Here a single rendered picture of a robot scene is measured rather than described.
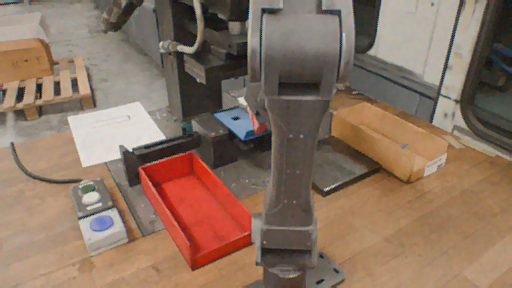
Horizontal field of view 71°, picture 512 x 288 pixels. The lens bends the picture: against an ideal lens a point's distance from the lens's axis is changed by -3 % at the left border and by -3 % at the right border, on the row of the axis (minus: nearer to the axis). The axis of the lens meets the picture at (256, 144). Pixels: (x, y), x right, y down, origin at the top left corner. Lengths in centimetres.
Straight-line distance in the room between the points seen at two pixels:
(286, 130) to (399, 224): 43
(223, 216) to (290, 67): 44
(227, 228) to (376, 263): 26
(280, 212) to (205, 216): 28
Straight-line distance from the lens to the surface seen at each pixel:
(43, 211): 84
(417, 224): 76
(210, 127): 84
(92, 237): 69
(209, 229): 69
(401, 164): 85
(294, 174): 41
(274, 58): 33
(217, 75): 76
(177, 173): 82
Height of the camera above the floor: 138
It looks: 31 degrees down
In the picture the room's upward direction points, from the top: straight up
